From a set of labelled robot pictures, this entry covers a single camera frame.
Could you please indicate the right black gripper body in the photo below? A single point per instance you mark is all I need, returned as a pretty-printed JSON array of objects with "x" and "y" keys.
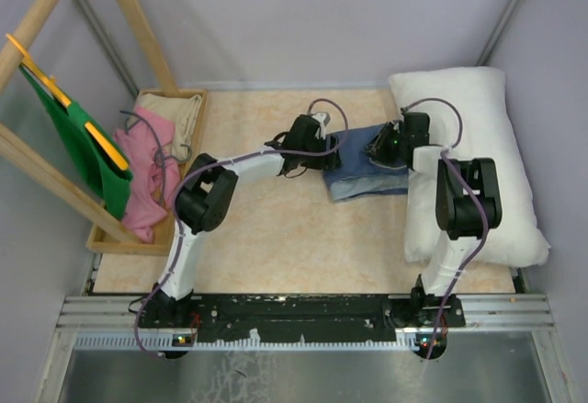
[{"x": 393, "y": 143}]

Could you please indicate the green shirt on hanger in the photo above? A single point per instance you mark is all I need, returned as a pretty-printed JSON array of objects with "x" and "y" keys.
[{"x": 104, "y": 178}]

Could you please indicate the wooden clothes rack frame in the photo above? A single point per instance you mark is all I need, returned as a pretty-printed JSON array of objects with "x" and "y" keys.
[{"x": 15, "y": 150}]

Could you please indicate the light blue pillowcase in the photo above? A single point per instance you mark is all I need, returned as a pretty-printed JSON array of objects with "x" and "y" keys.
[{"x": 358, "y": 176}]

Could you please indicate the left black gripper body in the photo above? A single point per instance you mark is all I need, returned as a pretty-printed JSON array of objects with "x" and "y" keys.
[{"x": 325, "y": 162}]

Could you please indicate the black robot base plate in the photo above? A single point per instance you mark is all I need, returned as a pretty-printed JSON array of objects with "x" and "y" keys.
[{"x": 292, "y": 318}]

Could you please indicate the white cable duct strip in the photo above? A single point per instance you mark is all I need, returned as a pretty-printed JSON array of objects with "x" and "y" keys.
[{"x": 177, "y": 342}]

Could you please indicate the yellow plastic hanger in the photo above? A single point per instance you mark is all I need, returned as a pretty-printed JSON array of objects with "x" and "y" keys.
[{"x": 106, "y": 145}]

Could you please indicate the pink garment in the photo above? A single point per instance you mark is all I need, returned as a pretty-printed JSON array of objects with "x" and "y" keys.
[{"x": 147, "y": 206}]

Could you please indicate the grey hanger in tray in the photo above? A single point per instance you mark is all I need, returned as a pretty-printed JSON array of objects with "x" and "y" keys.
[{"x": 146, "y": 155}]

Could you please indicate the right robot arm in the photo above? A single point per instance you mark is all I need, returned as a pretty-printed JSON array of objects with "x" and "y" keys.
[{"x": 467, "y": 206}]

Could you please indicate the aluminium frame rail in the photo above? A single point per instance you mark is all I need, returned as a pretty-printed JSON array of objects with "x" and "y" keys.
[{"x": 499, "y": 31}]

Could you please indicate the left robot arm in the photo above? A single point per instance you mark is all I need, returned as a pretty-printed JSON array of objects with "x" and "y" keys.
[{"x": 202, "y": 200}]

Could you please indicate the beige cloth in tray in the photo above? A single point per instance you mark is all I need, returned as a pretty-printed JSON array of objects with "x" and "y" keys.
[{"x": 174, "y": 120}]

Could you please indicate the wooden tray box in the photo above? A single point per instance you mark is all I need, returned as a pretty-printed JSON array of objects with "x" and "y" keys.
[{"x": 100, "y": 241}]

